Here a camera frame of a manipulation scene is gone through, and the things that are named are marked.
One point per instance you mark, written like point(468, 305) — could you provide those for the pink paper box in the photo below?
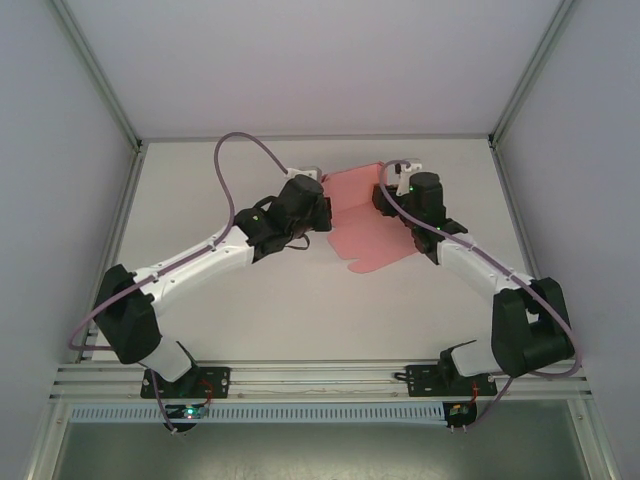
point(360, 235)

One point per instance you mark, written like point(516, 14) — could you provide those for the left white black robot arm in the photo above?
point(200, 260)

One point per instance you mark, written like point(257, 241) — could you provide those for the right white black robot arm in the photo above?
point(480, 270)

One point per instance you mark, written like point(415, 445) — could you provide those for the small black clip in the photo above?
point(400, 375)

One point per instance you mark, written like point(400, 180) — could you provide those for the small circuit board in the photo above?
point(457, 411)

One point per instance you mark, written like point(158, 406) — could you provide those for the circuit board with green light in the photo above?
point(190, 412)

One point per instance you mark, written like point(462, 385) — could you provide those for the aluminium table side rail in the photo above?
point(505, 185)
point(131, 185)

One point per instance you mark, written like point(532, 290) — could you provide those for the aluminium mounting rail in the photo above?
point(320, 375)

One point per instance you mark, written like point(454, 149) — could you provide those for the aluminium frame post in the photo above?
point(104, 80)
point(527, 80)

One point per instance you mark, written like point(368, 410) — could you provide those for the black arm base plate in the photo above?
point(220, 382)
point(417, 382)

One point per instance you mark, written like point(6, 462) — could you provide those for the aluminium frame leg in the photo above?
point(47, 440)
point(592, 440)

